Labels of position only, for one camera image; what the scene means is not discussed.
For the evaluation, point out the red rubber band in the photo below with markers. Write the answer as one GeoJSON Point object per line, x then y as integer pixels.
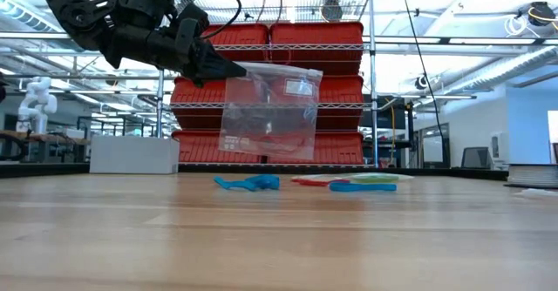
{"type": "Point", "coordinates": [305, 182]}
{"type": "Point", "coordinates": [338, 181]}
{"type": "Point", "coordinates": [322, 182]}

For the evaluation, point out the blue rubber band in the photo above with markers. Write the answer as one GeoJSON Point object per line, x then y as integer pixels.
{"type": "Point", "coordinates": [362, 187]}
{"type": "Point", "coordinates": [266, 181]}
{"type": "Point", "coordinates": [231, 184]}

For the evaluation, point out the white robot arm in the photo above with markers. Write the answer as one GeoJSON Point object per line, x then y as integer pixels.
{"type": "Point", "coordinates": [37, 103]}

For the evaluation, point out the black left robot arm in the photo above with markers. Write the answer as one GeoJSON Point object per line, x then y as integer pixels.
{"type": "Point", "coordinates": [74, 12]}

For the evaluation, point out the red plastic storage bin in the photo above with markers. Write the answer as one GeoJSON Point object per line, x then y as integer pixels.
{"type": "Point", "coordinates": [196, 97]}
{"type": "Point", "coordinates": [196, 149]}
{"type": "Point", "coordinates": [340, 149]}
{"type": "Point", "coordinates": [244, 36]}
{"type": "Point", "coordinates": [331, 38]}
{"type": "Point", "coordinates": [344, 95]}

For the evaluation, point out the white cardboard box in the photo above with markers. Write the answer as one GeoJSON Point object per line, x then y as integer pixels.
{"type": "Point", "coordinates": [131, 153]}

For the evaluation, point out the wooden workbench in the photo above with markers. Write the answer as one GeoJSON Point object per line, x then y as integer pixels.
{"type": "Point", "coordinates": [43, 136]}

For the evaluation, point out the black round ceiling device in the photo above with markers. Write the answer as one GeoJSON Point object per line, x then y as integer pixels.
{"type": "Point", "coordinates": [422, 83]}

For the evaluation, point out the black framed display screen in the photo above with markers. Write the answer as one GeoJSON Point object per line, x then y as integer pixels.
{"type": "Point", "coordinates": [432, 149]}

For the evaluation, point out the round white black spool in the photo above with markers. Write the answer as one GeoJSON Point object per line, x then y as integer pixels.
{"type": "Point", "coordinates": [534, 175]}

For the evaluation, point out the silver ventilation duct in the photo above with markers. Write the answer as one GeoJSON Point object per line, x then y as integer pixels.
{"type": "Point", "coordinates": [26, 16]}
{"type": "Point", "coordinates": [514, 69]}

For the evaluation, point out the black metal table frame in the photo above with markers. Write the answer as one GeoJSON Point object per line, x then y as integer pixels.
{"type": "Point", "coordinates": [43, 169]}

